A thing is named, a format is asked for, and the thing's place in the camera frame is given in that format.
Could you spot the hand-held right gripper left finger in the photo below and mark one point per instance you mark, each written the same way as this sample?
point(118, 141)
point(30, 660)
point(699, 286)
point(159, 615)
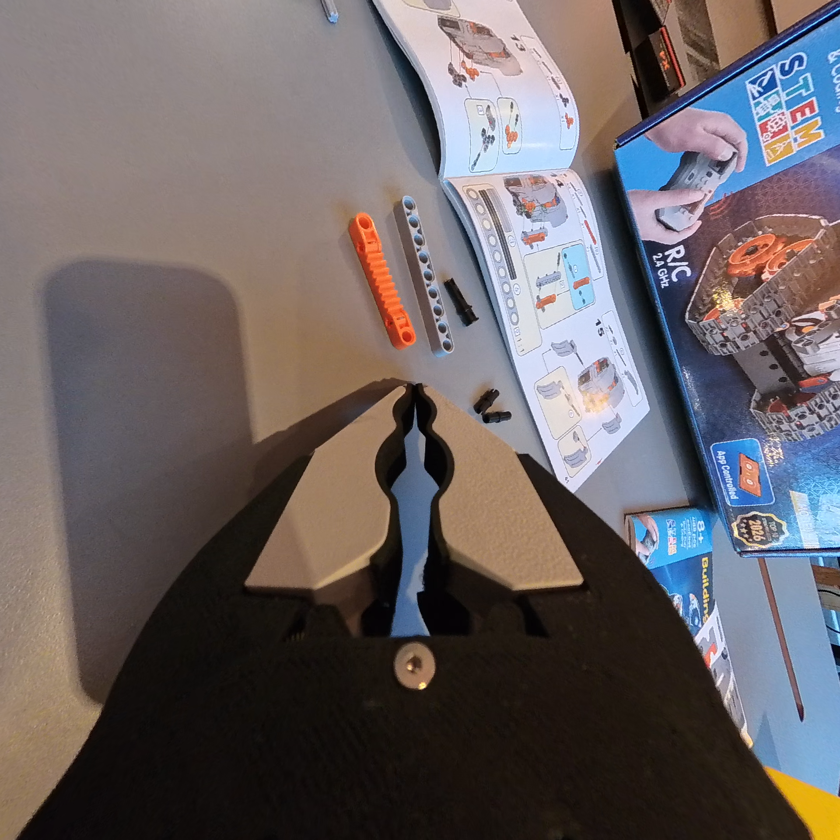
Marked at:
point(315, 525)

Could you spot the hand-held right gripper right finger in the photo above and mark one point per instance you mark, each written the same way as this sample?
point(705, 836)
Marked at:
point(512, 525)

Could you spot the short black pin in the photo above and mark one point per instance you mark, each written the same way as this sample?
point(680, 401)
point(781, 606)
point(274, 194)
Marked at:
point(497, 416)
point(487, 397)

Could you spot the long black pin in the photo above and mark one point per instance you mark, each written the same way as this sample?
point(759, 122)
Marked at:
point(460, 302)

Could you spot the thin grey axle rod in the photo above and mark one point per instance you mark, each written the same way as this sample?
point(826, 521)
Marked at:
point(330, 12)

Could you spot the blue cover booklet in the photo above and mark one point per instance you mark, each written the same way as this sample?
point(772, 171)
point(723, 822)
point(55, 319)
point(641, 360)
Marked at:
point(676, 558)

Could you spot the orange toothed beam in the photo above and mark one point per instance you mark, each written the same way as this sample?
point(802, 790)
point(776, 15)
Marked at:
point(380, 279)

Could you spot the grey holed beam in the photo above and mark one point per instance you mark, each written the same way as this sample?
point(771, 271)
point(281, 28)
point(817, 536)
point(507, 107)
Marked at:
point(423, 275)

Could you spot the blue toy robot box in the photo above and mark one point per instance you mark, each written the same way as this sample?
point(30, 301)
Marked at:
point(754, 407)

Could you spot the yellow plastic bin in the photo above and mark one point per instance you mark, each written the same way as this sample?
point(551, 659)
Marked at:
point(814, 814)

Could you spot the open instruction booklet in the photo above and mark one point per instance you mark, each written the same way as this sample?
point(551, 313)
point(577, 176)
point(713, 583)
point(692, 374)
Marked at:
point(420, 59)

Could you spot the black metal desk frame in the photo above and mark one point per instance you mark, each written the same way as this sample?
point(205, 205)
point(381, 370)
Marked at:
point(828, 604)

